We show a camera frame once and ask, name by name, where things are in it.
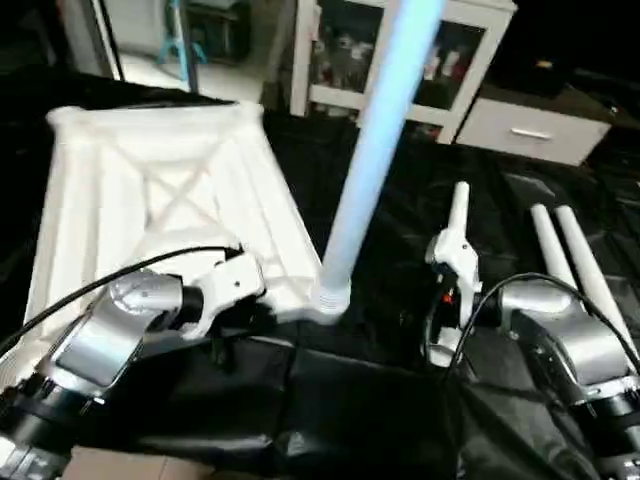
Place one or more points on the white plastic table top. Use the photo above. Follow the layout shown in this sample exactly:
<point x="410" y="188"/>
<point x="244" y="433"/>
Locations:
<point x="130" y="200"/>

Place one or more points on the black speaker box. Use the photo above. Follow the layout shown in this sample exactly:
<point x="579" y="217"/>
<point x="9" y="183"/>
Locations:
<point x="540" y="70"/>

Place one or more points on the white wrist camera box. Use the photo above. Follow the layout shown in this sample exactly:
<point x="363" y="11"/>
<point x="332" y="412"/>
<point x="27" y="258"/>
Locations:
<point x="455" y="260"/>
<point x="228" y="288"/>

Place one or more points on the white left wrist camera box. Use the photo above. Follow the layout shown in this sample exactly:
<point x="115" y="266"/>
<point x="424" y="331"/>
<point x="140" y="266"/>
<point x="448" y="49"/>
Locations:
<point x="228" y="288"/>

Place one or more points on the white plastic table leg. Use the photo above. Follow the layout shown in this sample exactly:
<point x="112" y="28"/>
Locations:
<point x="550" y="245"/>
<point x="460" y="205"/>
<point x="375" y="150"/>
<point x="590" y="270"/>

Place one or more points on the white glass door cabinet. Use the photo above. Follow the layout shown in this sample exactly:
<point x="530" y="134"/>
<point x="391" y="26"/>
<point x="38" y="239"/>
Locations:
<point x="340" y="60"/>

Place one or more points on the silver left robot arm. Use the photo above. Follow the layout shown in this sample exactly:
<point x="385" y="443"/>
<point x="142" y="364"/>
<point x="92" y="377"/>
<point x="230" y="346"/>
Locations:
<point x="100" y="350"/>

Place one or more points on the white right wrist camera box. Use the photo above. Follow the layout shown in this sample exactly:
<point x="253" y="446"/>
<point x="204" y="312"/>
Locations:
<point x="455" y="260"/>

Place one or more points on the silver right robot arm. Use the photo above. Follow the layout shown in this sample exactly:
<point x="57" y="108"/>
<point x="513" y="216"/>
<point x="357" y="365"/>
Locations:
<point x="570" y="340"/>

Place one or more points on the grey metal pole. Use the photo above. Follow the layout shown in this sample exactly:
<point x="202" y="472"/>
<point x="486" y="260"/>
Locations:
<point x="181" y="40"/>

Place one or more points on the white drawer unit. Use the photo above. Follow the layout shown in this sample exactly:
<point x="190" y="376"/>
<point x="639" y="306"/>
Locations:
<point x="530" y="132"/>

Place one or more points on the black mat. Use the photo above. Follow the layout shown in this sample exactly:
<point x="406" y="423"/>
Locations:
<point x="330" y="410"/>

